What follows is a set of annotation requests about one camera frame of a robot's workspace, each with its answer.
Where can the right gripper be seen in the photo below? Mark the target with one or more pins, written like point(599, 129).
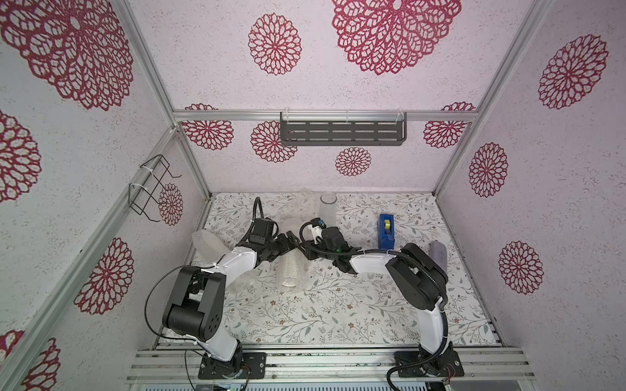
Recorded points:
point(317, 249)

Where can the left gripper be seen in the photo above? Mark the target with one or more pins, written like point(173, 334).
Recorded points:
point(286, 246)

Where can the clear bubble wrap sheet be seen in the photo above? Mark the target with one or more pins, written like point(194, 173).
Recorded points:
point(295, 209)

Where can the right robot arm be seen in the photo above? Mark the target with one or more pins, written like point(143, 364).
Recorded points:
point(420, 280)

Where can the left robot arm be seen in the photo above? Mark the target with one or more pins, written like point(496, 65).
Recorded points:
point(194, 310)

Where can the blue tape dispenser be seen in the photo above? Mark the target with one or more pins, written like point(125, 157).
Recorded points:
point(386, 232)

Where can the grey slotted wall shelf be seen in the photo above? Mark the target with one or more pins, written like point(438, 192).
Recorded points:
point(346, 133)

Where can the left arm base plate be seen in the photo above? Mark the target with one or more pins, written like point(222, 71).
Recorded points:
point(249, 364)

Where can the black wire wall rack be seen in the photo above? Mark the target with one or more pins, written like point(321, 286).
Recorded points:
point(140, 195)

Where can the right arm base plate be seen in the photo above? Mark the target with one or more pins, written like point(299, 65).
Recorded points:
point(412, 363)

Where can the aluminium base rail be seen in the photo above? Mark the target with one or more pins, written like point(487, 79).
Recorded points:
point(290, 364)

